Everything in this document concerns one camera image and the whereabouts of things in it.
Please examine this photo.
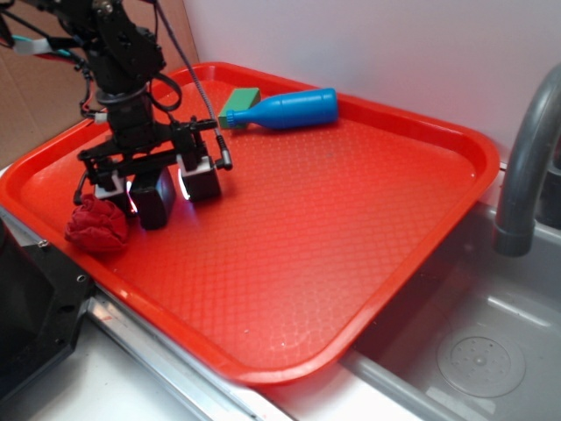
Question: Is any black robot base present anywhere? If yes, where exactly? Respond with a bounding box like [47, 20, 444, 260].
[1, 224, 94, 402]

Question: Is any green block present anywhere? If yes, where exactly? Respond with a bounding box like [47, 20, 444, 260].
[218, 88, 261, 129]

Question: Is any black box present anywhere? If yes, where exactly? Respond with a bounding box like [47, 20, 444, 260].
[129, 168, 176, 231]

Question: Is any red plastic tray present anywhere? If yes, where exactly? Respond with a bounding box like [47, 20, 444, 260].
[1, 94, 500, 386]

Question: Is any crumpled red cloth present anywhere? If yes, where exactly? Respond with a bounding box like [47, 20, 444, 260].
[64, 194, 129, 253]

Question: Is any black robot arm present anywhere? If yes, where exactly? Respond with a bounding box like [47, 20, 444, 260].
[1, 1, 232, 213]

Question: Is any grey sink faucet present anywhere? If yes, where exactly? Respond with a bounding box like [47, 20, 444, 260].
[492, 65, 560, 257]

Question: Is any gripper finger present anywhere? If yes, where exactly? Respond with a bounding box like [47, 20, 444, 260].
[176, 154, 221, 202]
[93, 171, 136, 215]

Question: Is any grey sink basin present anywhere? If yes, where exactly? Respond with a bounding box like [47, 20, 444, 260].
[342, 205, 560, 420]

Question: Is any blue plastic bottle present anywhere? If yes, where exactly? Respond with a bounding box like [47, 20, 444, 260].
[220, 88, 338, 130]

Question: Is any braided grey cable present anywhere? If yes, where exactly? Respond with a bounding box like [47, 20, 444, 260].
[153, 0, 234, 171]

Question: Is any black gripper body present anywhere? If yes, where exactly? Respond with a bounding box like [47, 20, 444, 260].
[78, 92, 217, 180]

